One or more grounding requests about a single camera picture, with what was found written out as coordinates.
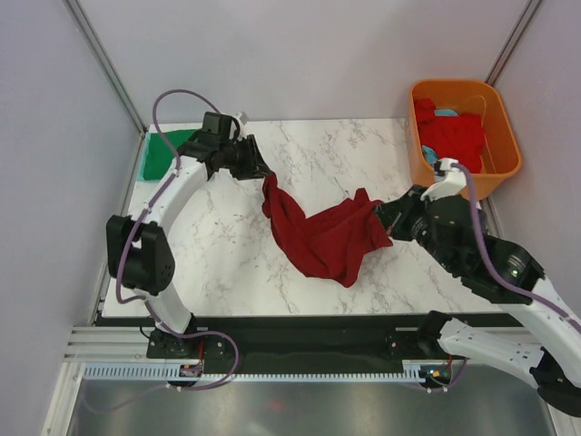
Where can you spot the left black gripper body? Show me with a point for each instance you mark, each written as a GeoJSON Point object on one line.
{"type": "Point", "coordinates": [240, 157]}

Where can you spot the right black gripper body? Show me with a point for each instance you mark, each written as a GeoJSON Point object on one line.
{"type": "Point", "coordinates": [401, 223]}

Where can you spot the dark red t shirt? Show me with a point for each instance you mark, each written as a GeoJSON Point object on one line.
{"type": "Point", "coordinates": [330, 244]}

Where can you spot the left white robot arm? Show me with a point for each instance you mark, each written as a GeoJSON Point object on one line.
{"type": "Point", "coordinates": [139, 255]}

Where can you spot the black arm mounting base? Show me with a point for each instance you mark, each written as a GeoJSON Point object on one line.
{"type": "Point", "coordinates": [307, 342]}

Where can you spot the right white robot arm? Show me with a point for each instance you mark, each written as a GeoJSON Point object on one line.
{"type": "Point", "coordinates": [503, 273]}

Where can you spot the light blue t shirt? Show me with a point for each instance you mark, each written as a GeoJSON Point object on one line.
{"type": "Point", "coordinates": [429, 154]}

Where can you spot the folded green t shirt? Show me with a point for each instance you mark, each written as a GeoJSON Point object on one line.
{"type": "Point", "coordinates": [157, 157]}

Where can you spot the bright red t shirt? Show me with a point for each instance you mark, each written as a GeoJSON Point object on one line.
{"type": "Point", "coordinates": [461, 138]}

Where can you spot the orange plastic basket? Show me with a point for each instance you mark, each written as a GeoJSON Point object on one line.
{"type": "Point", "coordinates": [501, 157]}

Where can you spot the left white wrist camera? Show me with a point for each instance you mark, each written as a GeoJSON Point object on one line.
{"type": "Point", "coordinates": [239, 126]}

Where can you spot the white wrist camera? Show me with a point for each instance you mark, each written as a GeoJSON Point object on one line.
{"type": "Point", "coordinates": [449, 180]}
{"type": "Point", "coordinates": [239, 126]}

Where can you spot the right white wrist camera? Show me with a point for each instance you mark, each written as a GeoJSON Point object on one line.
{"type": "Point", "coordinates": [449, 180]}

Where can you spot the left aluminium frame post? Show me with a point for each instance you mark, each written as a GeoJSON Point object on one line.
{"type": "Point", "coordinates": [97, 49]}

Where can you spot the aluminium frame post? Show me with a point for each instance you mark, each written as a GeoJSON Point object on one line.
{"type": "Point", "coordinates": [514, 39]}
{"type": "Point", "coordinates": [97, 49]}

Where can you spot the aluminium rail profile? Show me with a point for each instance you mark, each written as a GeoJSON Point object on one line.
{"type": "Point", "coordinates": [106, 344]}

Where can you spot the right aluminium frame post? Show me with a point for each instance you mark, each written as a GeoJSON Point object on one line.
{"type": "Point", "coordinates": [514, 39]}

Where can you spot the white slotted cable duct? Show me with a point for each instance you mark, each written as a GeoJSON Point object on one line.
{"type": "Point", "coordinates": [406, 371]}

